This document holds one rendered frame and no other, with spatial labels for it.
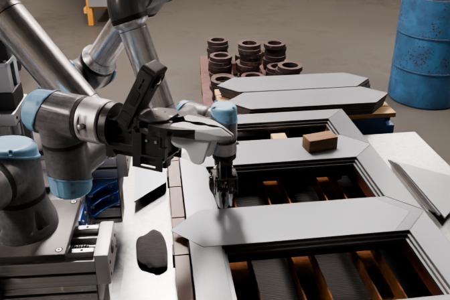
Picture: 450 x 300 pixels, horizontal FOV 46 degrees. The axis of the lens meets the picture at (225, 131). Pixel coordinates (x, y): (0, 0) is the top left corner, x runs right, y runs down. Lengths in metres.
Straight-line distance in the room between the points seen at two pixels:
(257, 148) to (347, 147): 0.34
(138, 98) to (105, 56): 0.88
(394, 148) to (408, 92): 2.36
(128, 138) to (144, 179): 1.24
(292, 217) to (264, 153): 0.41
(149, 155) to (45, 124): 0.19
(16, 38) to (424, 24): 3.75
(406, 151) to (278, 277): 0.81
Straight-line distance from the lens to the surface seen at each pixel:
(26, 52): 1.06
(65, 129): 0.89
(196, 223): 1.62
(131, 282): 1.69
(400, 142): 2.39
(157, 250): 1.75
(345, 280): 1.91
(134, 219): 1.94
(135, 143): 0.82
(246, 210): 1.67
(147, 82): 0.79
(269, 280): 1.87
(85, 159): 0.95
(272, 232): 1.59
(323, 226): 1.63
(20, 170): 1.22
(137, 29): 1.40
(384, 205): 1.77
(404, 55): 4.62
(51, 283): 1.38
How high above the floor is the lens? 1.81
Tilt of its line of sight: 27 degrees down
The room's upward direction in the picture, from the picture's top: straight up
